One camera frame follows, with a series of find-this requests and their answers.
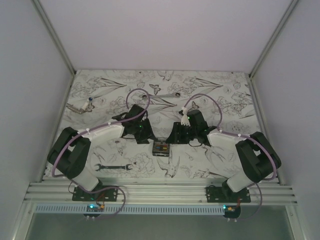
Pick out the aluminium corner post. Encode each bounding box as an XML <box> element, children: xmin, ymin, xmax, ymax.
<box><xmin>31</xmin><ymin>0</ymin><xmax>77</xmax><ymax>76</ymax></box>
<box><xmin>248</xmin><ymin>0</ymin><xmax>300</xmax><ymax>79</ymax></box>

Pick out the black fuse box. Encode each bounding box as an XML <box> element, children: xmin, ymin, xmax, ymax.
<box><xmin>152</xmin><ymin>141</ymin><xmax>171</xmax><ymax>158</ymax></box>

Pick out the black open-end wrench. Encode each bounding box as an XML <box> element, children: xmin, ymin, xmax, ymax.
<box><xmin>95</xmin><ymin>163</ymin><xmax>133</xmax><ymax>171</ymax></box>

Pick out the controller board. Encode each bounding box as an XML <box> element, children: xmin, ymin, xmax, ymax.
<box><xmin>223</xmin><ymin>205</ymin><xmax>242</xmax><ymax>222</ymax></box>
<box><xmin>83</xmin><ymin>204</ymin><xmax>104</xmax><ymax>221</ymax></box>

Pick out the purple cable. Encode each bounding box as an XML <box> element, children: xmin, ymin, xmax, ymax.
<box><xmin>183</xmin><ymin>93</ymin><xmax>278</xmax><ymax>222</ymax></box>
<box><xmin>51</xmin><ymin>88</ymin><xmax>151</xmax><ymax>221</ymax></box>

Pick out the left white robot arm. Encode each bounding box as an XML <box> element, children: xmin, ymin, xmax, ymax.
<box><xmin>47</xmin><ymin>104</ymin><xmax>147</xmax><ymax>201</ymax></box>

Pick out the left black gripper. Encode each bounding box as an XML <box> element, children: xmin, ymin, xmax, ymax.
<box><xmin>132</xmin><ymin>119</ymin><xmax>156</xmax><ymax>145</ymax></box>

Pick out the silver ratchet wrench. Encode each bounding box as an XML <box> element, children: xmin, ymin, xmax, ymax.
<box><xmin>141</xmin><ymin>92</ymin><xmax>181</xmax><ymax>99</ymax></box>

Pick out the silver metal clamp tool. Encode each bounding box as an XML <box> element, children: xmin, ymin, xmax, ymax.
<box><xmin>66</xmin><ymin>104</ymin><xmax>86</xmax><ymax>114</ymax></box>

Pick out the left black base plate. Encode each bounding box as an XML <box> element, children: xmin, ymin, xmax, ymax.
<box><xmin>72</xmin><ymin>187</ymin><xmax>118</xmax><ymax>202</ymax></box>

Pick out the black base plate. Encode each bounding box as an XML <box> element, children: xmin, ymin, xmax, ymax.
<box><xmin>205</xmin><ymin>185</ymin><xmax>251</xmax><ymax>204</ymax></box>
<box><xmin>72</xmin><ymin>187</ymin><xmax>118</xmax><ymax>202</ymax></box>

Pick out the right aluminium corner post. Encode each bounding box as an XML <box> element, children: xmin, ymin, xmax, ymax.
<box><xmin>248</xmin><ymin>0</ymin><xmax>300</xmax><ymax>79</ymax></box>

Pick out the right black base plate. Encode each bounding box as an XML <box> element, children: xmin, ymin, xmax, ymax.
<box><xmin>205</xmin><ymin>185</ymin><xmax>251</xmax><ymax>204</ymax></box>

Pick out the floral patterned table mat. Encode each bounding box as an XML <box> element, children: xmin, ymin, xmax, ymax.
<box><xmin>59</xmin><ymin>70</ymin><xmax>260</xmax><ymax>179</ymax></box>

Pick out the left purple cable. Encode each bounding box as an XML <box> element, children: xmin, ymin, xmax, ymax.
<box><xmin>51</xmin><ymin>88</ymin><xmax>151</xmax><ymax>221</ymax></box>

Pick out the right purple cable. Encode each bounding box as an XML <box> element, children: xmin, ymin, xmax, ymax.
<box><xmin>183</xmin><ymin>93</ymin><xmax>278</xmax><ymax>222</ymax></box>

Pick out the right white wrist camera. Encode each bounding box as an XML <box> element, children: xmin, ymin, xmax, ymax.
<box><xmin>178</xmin><ymin>107</ymin><xmax>191</xmax><ymax>127</ymax></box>

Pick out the aluminium rail frame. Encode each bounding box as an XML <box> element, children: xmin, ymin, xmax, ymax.
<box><xmin>24</xmin><ymin>177</ymin><xmax>298</xmax><ymax>206</ymax></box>

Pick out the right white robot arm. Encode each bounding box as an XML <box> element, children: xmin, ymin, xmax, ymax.
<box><xmin>165</xmin><ymin>107</ymin><xmax>281</xmax><ymax>203</ymax></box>

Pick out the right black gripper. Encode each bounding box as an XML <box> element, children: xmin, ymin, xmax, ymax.
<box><xmin>165</xmin><ymin>121</ymin><xmax>197</xmax><ymax>144</ymax></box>

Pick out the right controller board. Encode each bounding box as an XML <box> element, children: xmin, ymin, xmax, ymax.
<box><xmin>223</xmin><ymin>205</ymin><xmax>242</xmax><ymax>222</ymax></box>

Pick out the left controller board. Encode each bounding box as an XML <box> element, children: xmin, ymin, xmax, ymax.
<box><xmin>83</xmin><ymin>204</ymin><xmax>104</xmax><ymax>221</ymax></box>

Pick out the white slotted cable duct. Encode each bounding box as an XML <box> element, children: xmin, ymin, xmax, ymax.
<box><xmin>34</xmin><ymin>203</ymin><xmax>224</xmax><ymax>216</ymax></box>

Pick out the left aluminium corner post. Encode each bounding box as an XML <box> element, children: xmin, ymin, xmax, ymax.
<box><xmin>31</xmin><ymin>0</ymin><xmax>77</xmax><ymax>76</ymax></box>

